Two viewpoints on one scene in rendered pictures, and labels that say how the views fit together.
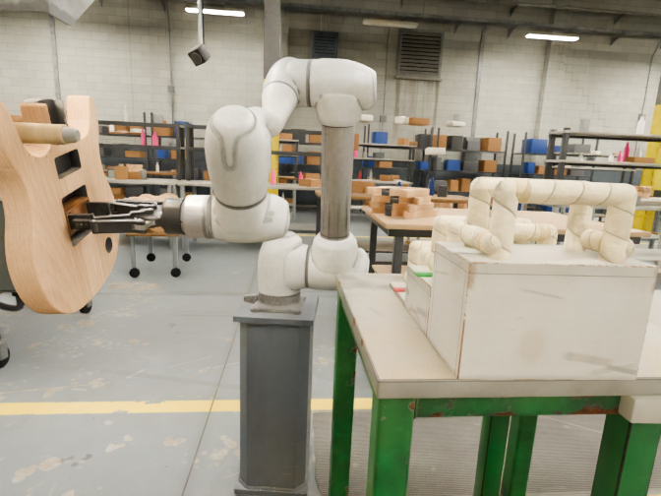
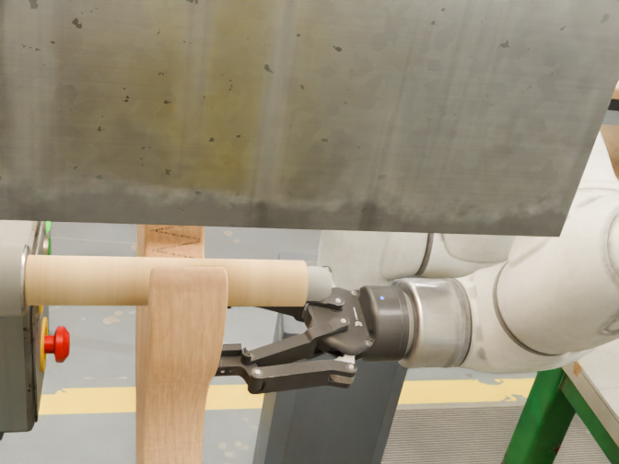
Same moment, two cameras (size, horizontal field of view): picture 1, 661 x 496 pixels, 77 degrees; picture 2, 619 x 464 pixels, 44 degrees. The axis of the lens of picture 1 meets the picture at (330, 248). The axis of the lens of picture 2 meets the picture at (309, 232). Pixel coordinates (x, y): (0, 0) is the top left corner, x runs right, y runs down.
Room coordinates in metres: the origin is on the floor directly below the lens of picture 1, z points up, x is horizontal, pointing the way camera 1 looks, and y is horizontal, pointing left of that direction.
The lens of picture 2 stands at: (0.26, 0.52, 1.54)
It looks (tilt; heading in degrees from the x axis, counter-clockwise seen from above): 30 degrees down; 349
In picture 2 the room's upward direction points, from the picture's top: 10 degrees clockwise
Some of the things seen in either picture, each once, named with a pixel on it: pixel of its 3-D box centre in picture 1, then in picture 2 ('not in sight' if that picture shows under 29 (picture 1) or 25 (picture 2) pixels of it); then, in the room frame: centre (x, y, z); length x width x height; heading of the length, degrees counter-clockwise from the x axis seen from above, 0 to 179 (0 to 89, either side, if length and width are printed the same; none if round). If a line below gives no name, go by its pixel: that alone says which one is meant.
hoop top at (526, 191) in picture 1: (566, 193); not in sight; (0.58, -0.32, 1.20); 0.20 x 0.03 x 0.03; 95
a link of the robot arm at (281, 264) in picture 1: (282, 261); (371, 223); (1.47, 0.17, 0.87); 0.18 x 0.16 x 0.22; 87
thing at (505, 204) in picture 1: (502, 224); not in sight; (0.57, -0.24, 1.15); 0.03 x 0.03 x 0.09
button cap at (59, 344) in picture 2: not in sight; (51, 344); (0.94, 0.65, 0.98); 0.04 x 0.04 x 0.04; 6
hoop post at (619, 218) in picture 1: (617, 228); not in sight; (0.58, -0.40, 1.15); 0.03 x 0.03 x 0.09
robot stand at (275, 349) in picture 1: (277, 391); (321, 423); (1.47, 0.18, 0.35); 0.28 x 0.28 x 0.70; 88
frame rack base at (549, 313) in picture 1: (528, 306); not in sight; (0.62, -0.32, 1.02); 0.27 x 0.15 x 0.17; 96
